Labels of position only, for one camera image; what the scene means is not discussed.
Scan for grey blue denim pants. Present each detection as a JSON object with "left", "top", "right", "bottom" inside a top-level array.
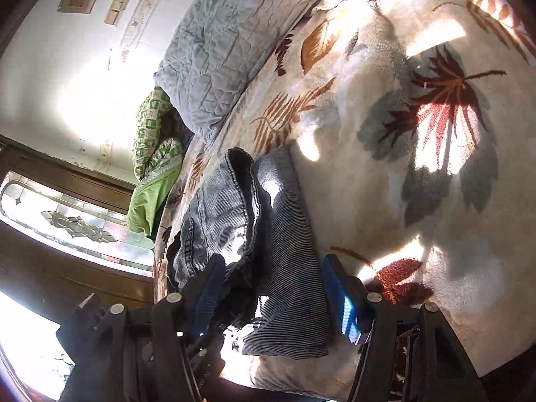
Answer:
[{"left": 167, "top": 146, "right": 333, "bottom": 360}]

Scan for stained glass window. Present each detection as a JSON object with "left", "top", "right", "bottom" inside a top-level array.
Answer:
[{"left": 1, "top": 171, "right": 154, "bottom": 278}]

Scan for lime green cloth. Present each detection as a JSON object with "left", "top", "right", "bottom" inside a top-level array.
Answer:
[{"left": 126, "top": 161, "right": 182, "bottom": 236}]

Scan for green white patterned blanket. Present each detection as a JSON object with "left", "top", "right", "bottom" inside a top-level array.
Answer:
[{"left": 133, "top": 86, "right": 184, "bottom": 183}]

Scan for leaf patterned bed blanket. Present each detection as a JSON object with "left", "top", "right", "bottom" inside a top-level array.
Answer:
[{"left": 152, "top": 0, "right": 536, "bottom": 400}]

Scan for grey quilted pillow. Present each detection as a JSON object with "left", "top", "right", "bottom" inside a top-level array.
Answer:
[{"left": 154, "top": 0, "right": 318, "bottom": 144}]

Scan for beige wall switch plate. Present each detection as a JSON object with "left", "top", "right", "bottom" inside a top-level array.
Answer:
[{"left": 105, "top": 0, "right": 130, "bottom": 25}]

